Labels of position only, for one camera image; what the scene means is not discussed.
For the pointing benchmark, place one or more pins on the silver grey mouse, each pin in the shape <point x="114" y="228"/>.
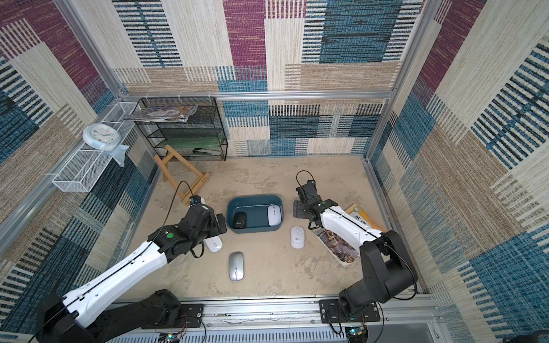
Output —
<point x="236" y="266"/>

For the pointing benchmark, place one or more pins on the teal storage box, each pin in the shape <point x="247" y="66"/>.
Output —
<point x="256" y="208"/>

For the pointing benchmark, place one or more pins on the yellow textbook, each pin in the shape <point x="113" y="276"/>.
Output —
<point x="343" y="232"/>

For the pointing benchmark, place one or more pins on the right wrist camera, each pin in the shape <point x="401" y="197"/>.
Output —
<point x="307" y="191"/>

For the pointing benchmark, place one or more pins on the white mouse with logo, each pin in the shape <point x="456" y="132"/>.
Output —
<point x="297" y="237"/>

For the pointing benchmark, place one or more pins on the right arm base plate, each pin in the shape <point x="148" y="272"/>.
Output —
<point x="332" y="311"/>

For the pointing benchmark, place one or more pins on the green book on rack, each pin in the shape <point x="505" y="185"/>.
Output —
<point x="193" y="143"/>

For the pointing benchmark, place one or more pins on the magazine on rack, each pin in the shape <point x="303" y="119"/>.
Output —
<point x="163" y="114"/>

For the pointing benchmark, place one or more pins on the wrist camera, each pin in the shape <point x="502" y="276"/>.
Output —
<point x="196" y="201"/>
<point x="307" y="191"/>

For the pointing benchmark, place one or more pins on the white wire basket shelf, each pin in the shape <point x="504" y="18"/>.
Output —
<point x="83" y="169"/>

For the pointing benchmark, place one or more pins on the black stapler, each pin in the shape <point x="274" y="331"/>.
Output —
<point x="206" y="152"/>

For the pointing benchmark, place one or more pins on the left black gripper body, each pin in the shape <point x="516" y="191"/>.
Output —
<point x="211" y="229"/>

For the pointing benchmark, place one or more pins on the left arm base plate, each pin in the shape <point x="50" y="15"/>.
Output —
<point x="187" y="315"/>

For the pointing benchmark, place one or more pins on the white round clock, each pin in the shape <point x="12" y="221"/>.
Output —
<point x="101" y="137"/>

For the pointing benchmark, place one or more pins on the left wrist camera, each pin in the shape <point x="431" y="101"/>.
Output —
<point x="196" y="201"/>

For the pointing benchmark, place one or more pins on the small white mouse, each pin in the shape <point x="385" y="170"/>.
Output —
<point x="214" y="244"/>

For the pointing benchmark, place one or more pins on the black wire shelf rack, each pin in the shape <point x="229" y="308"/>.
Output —
<point x="206" y="122"/>

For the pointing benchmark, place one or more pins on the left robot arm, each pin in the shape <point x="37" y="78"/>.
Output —
<point x="84" y="314"/>

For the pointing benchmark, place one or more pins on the black mouse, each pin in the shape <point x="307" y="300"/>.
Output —
<point x="239" y="220"/>

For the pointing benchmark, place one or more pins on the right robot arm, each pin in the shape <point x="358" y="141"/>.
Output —
<point x="386" y="265"/>

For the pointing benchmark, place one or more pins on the wooden easel stand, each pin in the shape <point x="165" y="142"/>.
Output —
<point x="180" y="173"/>

